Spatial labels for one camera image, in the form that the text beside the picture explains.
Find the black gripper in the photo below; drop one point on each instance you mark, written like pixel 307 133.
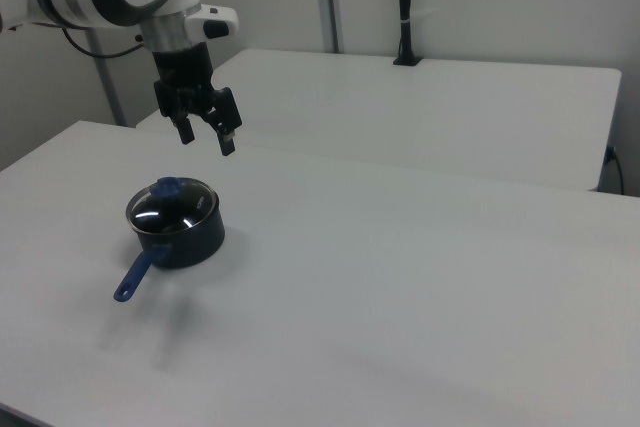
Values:
pixel 182 67

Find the glass lid with blue knob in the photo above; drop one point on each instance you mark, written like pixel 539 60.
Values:
pixel 165 212

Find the white side table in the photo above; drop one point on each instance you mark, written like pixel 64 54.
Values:
pixel 400 112

